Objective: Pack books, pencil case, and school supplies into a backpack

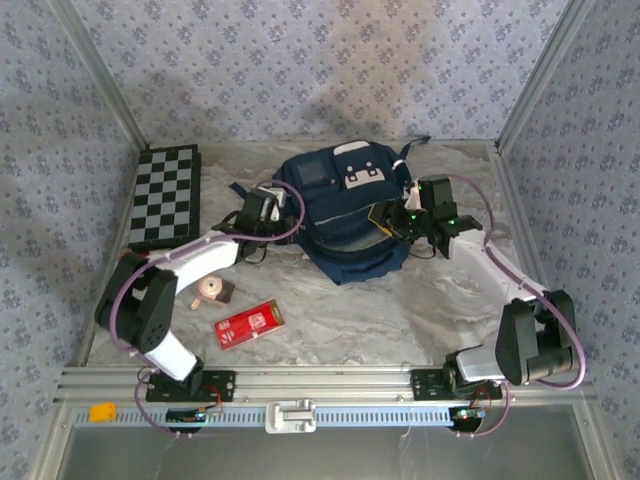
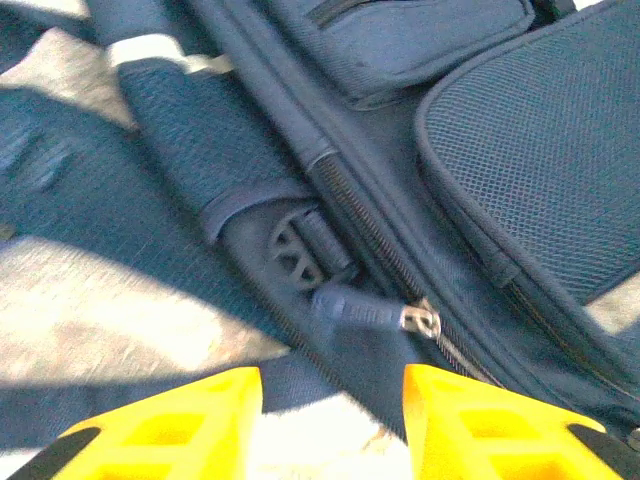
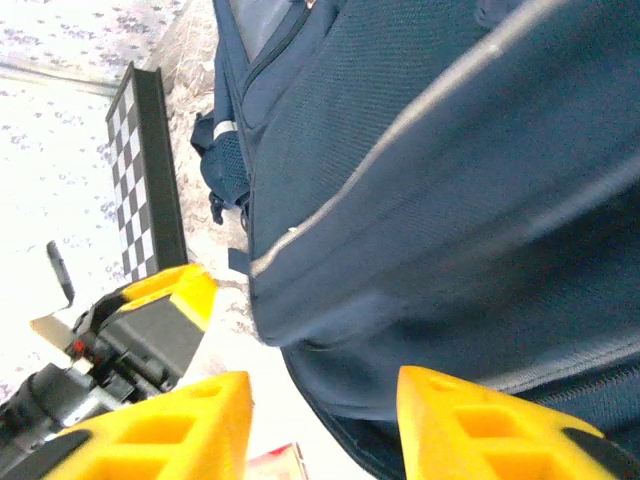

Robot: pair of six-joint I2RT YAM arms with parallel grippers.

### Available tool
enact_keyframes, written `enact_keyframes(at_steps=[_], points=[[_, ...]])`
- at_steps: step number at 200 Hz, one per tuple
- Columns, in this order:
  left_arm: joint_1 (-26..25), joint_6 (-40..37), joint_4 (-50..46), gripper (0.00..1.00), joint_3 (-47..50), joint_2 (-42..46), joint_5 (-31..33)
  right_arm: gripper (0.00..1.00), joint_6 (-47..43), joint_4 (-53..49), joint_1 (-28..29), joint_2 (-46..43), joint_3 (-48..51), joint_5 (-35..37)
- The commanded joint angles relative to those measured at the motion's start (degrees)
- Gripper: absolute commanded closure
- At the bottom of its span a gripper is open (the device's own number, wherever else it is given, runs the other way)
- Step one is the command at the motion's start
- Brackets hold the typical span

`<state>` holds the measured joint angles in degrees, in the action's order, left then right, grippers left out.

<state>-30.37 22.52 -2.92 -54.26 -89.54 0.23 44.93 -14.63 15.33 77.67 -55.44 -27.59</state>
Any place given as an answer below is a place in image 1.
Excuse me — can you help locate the navy blue backpack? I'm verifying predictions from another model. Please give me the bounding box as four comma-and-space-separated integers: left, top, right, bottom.
229, 135, 434, 287

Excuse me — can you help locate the pink round tape dispenser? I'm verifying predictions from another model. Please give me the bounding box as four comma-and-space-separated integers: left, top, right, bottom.
189, 277, 236, 311

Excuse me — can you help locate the red box with gold end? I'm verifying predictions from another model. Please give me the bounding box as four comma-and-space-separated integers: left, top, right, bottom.
214, 298, 287, 352

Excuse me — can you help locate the black and white chessboard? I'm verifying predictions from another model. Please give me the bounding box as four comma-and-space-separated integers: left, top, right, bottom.
127, 144, 203, 253

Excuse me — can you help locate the silver metal latch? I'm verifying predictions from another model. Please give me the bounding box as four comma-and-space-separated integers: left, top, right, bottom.
264, 398, 318, 434

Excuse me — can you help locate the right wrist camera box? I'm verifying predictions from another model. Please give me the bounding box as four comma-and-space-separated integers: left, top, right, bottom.
403, 180, 424, 212

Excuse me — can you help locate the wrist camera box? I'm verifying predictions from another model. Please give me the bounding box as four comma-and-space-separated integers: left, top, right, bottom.
403, 180, 424, 212
262, 187, 289, 222

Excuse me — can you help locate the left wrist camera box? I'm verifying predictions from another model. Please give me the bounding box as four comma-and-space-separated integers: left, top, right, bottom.
262, 187, 289, 222

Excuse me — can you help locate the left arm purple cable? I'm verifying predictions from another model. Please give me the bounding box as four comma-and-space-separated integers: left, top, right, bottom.
109, 178, 307, 441

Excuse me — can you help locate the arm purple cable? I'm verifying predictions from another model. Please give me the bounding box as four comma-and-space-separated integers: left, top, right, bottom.
449, 174, 588, 441
109, 178, 307, 441

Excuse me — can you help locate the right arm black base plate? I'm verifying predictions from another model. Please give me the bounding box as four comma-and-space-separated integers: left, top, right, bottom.
410, 368, 504, 401

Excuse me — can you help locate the aluminium frame post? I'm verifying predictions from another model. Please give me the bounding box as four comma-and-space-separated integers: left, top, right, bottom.
493, 0, 599, 154
47, 0, 151, 154

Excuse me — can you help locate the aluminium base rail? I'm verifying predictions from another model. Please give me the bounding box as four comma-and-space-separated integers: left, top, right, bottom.
54, 364, 599, 404

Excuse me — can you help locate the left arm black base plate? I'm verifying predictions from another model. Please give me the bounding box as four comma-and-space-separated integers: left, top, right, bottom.
145, 369, 237, 403

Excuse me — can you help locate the slotted grey cable tray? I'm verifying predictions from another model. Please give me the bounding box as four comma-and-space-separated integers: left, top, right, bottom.
72, 405, 469, 429

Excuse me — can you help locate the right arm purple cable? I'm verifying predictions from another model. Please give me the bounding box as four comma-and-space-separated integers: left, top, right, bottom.
449, 174, 588, 441

